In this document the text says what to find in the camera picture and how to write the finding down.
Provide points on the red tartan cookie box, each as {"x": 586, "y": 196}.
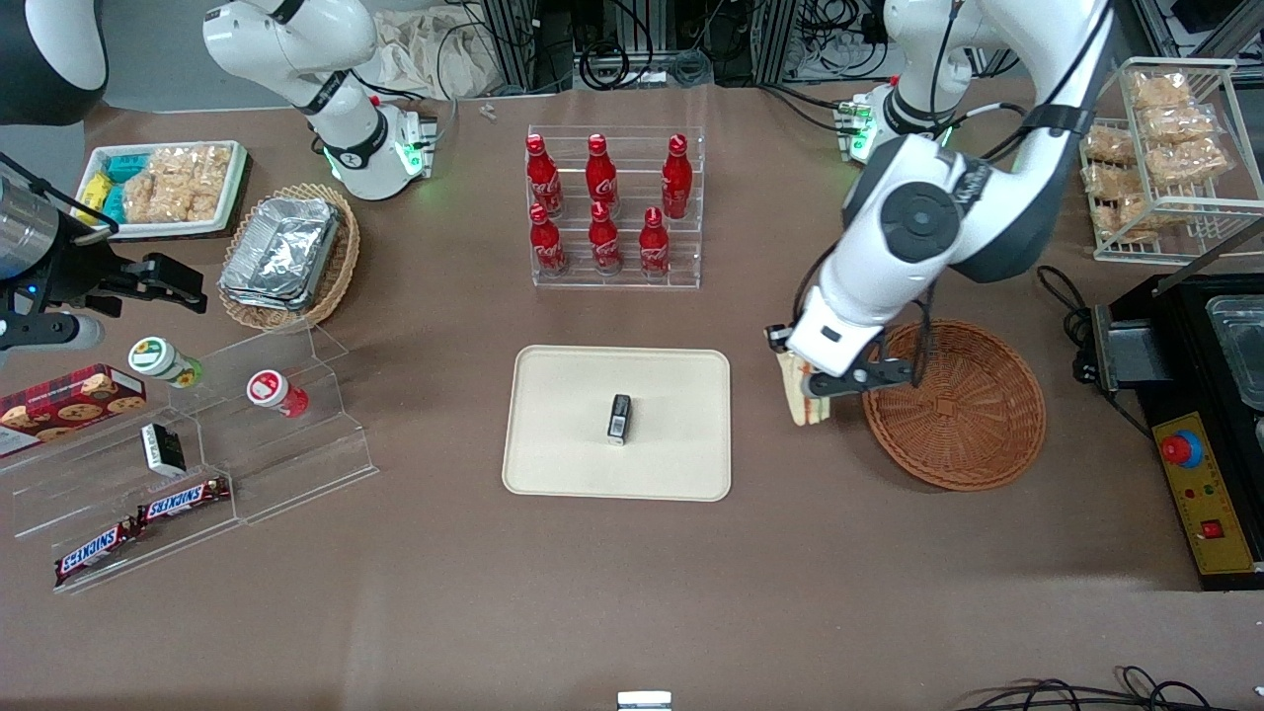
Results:
{"x": 69, "y": 405}

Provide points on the red emergency stop button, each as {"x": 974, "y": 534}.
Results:
{"x": 1182, "y": 449}

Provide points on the beige crumpled cloth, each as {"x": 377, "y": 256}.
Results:
{"x": 434, "y": 54}

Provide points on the round brown wicker basket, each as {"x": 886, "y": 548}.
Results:
{"x": 968, "y": 415}

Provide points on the small white black device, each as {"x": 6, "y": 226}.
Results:
{"x": 644, "y": 701}

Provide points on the clear fried snack packet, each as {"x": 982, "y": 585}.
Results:
{"x": 1108, "y": 181}
{"x": 1190, "y": 161}
{"x": 1160, "y": 89}
{"x": 1108, "y": 146}
{"x": 1121, "y": 217}
{"x": 1175, "y": 123}

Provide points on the grey metal bar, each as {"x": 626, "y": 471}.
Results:
{"x": 1210, "y": 252}

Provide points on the triangle sandwich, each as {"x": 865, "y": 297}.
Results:
{"x": 802, "y": 410}

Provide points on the steel pan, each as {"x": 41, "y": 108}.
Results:
{"x": 1244, "y": 346}

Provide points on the clear acrylic stepped shelf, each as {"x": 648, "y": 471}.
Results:
{"x": 296, "y": 464}

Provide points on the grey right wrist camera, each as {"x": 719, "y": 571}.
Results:
{"x": 49, "y": 333}

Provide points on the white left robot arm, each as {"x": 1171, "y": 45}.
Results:
{"x": 918, "y": 217}

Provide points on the small black box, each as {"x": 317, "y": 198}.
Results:
{"x": 161, "y": 449}
{"x": 619, "y": 420}

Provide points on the cream plastic tray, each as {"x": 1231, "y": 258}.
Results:
{"x": 573, "y": 425}

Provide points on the aluminium equipment frame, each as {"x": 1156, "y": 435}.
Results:
{"x": 513, "y": 39}

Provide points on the green sunflower cup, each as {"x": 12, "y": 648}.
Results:
{"x": 158, "y": 358}

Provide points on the Snickers chocolate bar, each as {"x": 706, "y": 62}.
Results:
{"x": 183, "y": 501}
{"x": 94, "y": 553}

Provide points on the teal snack packet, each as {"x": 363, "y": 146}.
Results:
{"x": 116, "y": 204}
{"x": 126, "y": 166}

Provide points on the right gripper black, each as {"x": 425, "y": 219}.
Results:
{"x": 81, "y": 272}

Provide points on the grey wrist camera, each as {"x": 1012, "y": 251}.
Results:
{"x": 874, "y": 377}
{"x": 49, "y": 333}

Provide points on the grey metal block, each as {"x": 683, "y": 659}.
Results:
{"x": 1126, "y": 351}

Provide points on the yellow control panel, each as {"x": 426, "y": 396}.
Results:
{"x": 1210, "y": 513}

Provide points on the yellow snack packet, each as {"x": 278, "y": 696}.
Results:
{"x": 94, "y": 193}

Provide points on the black countertop appliance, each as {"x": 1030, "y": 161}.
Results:
{"x": 1185, "y": 365}

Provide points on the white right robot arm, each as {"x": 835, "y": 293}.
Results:
{"x": 346, "y": 148}

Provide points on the aluminium foil tray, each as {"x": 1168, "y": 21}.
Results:
{"x": 265, "y": 298}
{"x": 281, "y": 247}

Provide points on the white rectangular snack tray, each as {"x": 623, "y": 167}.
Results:
{"x": 227, "y": 212}

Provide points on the clear rice cracker packet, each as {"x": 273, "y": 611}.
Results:
{"x": 202, "y": 200}
{"x": 148, "y": 197}
{"x": 193, "y": 161}

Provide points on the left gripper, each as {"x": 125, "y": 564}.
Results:
{"x": 775, "y": 338}

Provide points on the red strawberry yogurt cup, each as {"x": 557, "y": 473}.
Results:
{"x": 272, "y": 390}

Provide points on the red cola bottle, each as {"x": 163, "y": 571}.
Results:
{"x": 543, "y": 173}
{"x": 604, "y": 245}
{"x": 547, "y": 247}
{"x": 655, "y": 249}
{"x": 677, "y": 178}
{"x": 601, "y": 173}

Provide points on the clear acrylic bottle rack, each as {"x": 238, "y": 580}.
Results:
{"x": 681, "y": 267}

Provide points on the oval light wicker basket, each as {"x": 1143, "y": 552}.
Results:
{"x": 341, "y": 267}

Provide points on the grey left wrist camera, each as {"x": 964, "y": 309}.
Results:
{"x": 874, "y": 377}

